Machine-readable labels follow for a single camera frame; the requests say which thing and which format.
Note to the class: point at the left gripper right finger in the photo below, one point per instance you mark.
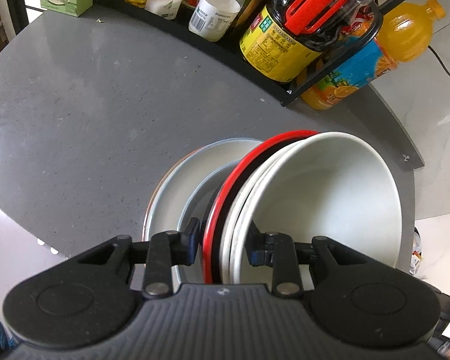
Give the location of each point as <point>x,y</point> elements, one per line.
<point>282,254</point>

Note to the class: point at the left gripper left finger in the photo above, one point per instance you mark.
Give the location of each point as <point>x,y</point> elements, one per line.
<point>164,251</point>

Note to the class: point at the white plate sweet print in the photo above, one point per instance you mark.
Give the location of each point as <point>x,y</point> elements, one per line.
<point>188,187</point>

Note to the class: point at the large white bowl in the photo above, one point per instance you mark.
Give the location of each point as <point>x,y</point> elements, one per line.
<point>330,184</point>

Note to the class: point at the red rimmed bowl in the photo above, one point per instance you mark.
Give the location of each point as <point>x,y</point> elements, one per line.
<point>214,226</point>

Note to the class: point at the dark soy sauce bottle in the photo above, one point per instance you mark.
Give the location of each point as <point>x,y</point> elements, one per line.
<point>288,35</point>

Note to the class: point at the red cola can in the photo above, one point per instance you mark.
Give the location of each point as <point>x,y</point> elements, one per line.
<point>360,24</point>

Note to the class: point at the white label jar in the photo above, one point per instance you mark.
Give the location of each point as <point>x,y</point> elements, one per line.
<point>212,18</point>

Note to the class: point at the orange juice bottle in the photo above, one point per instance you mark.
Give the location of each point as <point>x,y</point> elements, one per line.
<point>405,34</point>

